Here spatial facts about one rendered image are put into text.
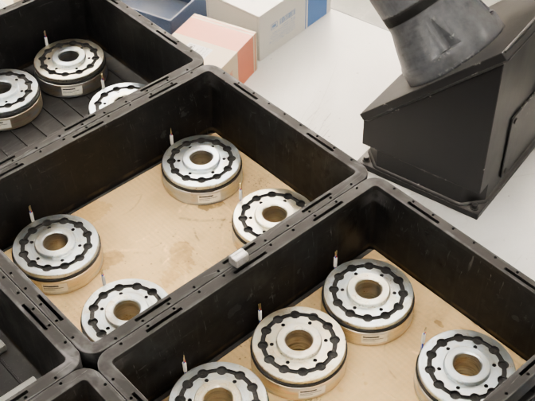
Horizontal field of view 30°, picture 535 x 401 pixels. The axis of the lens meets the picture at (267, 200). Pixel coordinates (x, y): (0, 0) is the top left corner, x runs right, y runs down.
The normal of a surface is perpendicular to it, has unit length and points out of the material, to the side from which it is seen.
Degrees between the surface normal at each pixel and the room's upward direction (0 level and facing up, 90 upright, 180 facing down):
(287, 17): 90
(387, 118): 90
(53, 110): 0
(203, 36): 0
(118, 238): 0
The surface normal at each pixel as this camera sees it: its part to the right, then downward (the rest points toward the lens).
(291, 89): -0.01, -0.72
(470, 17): 0.24, -0.32
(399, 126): -0.58, 0.57
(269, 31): 0.77, 0.44
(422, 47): -0.59, 0.24
